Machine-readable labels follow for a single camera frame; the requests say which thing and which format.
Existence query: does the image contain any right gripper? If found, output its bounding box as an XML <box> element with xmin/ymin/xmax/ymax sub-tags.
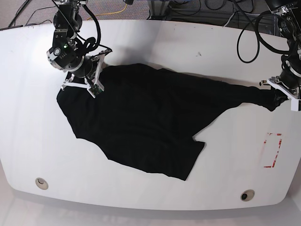
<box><xmin>61</xmin><ymin>49</ymin><xmax>111</xmax><ymax>92</ymax></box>

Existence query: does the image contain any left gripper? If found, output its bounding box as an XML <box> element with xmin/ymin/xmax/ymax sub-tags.
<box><xmin>259</xmin><ymin>70</ymin><xmax>301</xmax><ymax>111</ymax></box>

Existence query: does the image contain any black t-shirt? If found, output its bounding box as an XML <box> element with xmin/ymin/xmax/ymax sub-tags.
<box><xmin>56</xmin><ymin>64</ymin><xmax>287</xmax><ymax>181</ymax></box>

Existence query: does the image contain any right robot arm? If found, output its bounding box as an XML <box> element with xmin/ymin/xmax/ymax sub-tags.
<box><xmin>47</xmin><ymin>0</ymin><xmax>112</xmax><ymax>97</ymax></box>

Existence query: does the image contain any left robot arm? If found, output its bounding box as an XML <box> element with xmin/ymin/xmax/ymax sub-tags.
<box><xmin>254</xmin><ymin>0</ymin><xmax>301</xmax><ymax>112</ymax></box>

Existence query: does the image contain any red tape rectangle marking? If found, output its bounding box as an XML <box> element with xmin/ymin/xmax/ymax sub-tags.
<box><xmin>260</xmin><ymin>133</ymin><xmax>283</xmax><ymax>169</ymax></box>

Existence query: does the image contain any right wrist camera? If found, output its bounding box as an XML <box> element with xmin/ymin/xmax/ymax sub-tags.
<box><xmin>88</xmin><ymin>85</ymin><xmax>103</xmax><ymax>98</ymax></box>

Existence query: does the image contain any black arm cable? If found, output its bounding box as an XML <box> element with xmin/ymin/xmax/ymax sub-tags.
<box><xmin>231</xmin><ymin>0</ymin><xmax>264</xmax><ymax>64</ymax></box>

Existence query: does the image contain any yellow cable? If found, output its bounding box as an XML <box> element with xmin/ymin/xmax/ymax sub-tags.
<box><xmin>87</xmin><ymin>2</ymin><xmax>129</xmax><ymax>21</ymax></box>

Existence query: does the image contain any white cable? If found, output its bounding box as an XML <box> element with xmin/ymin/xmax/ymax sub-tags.
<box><xmin>223</xmin><ymin>10</ymin><xmax>261</xmax><ymax>28</ymax></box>

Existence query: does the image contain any left table cable grommet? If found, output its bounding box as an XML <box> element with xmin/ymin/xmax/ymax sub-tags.
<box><xmin>35</xmin><ymin>178</ymin><xmax>48</xmax><ymax>190</ymax></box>

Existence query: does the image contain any table cable grommet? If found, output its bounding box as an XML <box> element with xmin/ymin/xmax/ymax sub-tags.
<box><xmin>35</xmin><ymin>178</ymin><xmax>48</xmax><ymax>190</ymax></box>
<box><xmin>240</xmin><ymin>189</ymin><xmax>255</xmax><ymax>202</ymax></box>

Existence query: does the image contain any right table cable grommet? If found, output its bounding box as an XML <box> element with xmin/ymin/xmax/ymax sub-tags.
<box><xmin>240</xmin><ymin>189</ymin><xmax>255</xmax><ymax>202</ymax></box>

